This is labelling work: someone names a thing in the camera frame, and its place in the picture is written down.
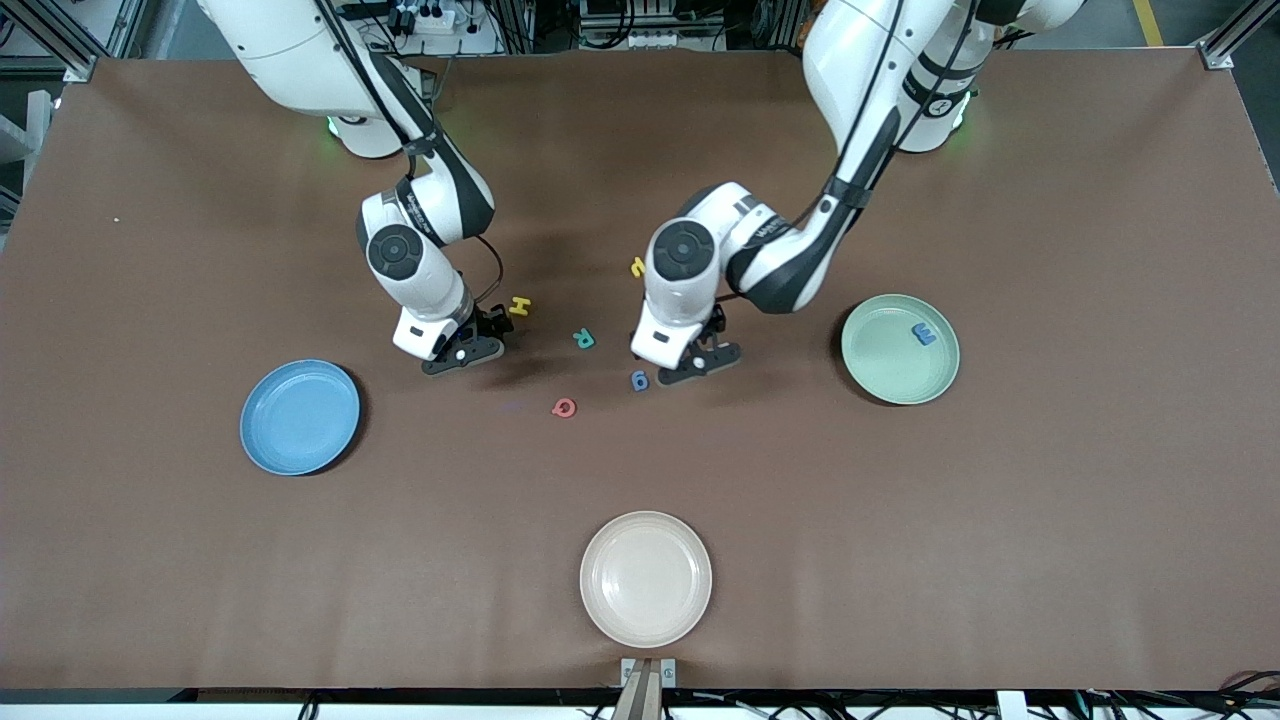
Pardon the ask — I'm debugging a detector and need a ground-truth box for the green plate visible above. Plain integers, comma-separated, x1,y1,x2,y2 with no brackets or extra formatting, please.
840,293,961,406

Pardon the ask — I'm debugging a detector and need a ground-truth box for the blue plate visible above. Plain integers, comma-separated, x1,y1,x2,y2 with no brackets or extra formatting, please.
239,359,362,477

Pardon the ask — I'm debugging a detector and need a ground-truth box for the beige plate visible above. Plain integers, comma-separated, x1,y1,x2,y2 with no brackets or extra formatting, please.
579,511,714,649

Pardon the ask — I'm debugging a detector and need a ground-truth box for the white power strip with plugs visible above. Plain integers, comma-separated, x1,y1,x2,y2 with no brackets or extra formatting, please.
390,3,458,36

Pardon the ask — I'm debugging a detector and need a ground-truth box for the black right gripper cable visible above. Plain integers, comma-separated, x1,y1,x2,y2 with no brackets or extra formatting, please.
315,0,504,306

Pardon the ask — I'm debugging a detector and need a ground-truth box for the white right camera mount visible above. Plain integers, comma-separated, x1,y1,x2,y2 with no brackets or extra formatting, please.
392,300,471,361

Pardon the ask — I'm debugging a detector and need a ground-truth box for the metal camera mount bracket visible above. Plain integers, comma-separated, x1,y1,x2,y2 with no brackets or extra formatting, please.
620,657,678,720

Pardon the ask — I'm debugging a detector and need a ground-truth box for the aluminium frame profile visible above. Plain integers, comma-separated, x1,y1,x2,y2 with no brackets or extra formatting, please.
0,0,101,84
1196,0,1280,71

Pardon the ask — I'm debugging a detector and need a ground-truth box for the grey metal side frame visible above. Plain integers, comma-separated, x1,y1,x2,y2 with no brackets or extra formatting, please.
0,88,53,233

